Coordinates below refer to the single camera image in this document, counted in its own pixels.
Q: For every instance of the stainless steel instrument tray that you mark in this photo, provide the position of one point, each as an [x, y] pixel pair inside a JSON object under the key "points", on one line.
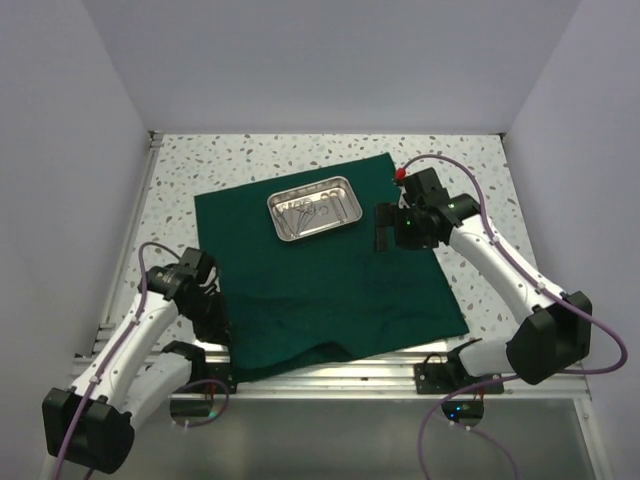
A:
{"points": [[318, 191]]}

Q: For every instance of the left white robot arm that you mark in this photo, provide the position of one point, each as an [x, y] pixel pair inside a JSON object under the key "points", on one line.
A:
{"points": [[156, 351]]}

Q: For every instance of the steel forceps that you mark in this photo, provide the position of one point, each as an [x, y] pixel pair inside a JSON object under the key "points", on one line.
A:
{"points": [[336, 201]]}

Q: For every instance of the dark green surgical cloth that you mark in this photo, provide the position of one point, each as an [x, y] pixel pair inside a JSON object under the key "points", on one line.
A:
{"points": [[329, 298]]}

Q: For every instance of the steel surgical scissors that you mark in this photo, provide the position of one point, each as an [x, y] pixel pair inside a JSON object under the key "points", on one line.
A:
{"points": [[303, 217]]}

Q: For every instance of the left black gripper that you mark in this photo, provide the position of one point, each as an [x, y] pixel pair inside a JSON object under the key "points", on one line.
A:
{"points": [[219, 329]]}

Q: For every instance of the aluminium rail frame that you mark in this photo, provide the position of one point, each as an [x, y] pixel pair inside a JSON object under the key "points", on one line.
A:
{"points": [[186, 166]]}

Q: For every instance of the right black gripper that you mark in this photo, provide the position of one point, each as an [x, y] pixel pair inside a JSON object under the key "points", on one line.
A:
{"points": [[386, 215]]}

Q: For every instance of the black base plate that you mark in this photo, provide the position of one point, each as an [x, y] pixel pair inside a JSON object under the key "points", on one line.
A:
{"points": [[436, 376], [221, 372]]}

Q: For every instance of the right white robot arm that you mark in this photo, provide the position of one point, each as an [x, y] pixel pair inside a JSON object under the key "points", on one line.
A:
{"points": [[552, 333]]}

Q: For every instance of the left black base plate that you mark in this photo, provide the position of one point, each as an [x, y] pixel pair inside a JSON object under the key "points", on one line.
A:
{"points": [[221, 372]]}

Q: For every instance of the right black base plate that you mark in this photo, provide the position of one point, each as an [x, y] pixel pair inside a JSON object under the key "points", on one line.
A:
{"points": [[436, 376]]}

